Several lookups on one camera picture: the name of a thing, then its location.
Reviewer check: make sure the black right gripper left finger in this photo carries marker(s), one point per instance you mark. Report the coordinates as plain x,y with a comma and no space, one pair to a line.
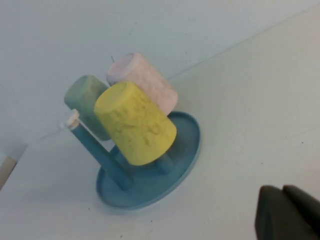
272,217

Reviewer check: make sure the pink marbled plastic cup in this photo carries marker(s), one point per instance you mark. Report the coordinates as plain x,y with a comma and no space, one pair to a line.
150,85

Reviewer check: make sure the yellow marbled plastic cup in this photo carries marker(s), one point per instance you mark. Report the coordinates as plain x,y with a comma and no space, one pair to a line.
137,125

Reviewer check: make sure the green marbled plastic cup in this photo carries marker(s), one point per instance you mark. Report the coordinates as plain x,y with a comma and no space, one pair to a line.
82,100

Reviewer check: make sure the blue cup stand with posts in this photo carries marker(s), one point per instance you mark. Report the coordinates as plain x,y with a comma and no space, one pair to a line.
150,190

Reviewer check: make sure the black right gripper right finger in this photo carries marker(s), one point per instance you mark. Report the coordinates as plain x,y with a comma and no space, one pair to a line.
305,202

